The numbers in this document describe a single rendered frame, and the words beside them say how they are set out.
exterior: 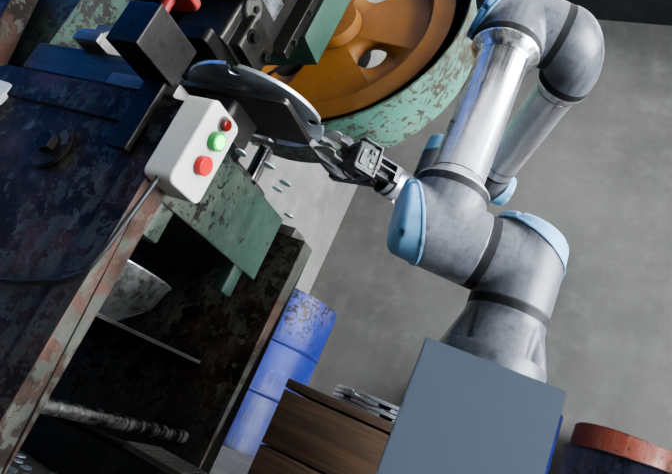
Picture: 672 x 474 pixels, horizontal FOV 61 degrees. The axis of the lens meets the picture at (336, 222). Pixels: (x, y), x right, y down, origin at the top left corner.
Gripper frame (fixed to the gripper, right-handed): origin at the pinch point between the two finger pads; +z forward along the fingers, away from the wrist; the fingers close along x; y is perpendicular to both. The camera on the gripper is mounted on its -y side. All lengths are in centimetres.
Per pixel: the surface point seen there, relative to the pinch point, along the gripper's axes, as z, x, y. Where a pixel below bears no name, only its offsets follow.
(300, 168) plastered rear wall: -98, -91, -250
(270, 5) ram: 16.9, -26.4, -8.3
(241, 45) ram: 19.8, -11.4, -3.4
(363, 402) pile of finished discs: -29, 46, 6
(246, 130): 12.2, 4.8, -2.1
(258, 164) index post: 3.5, 5.5, -14.3
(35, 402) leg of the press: 29, 60, 23
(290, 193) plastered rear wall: -98, -72, -252
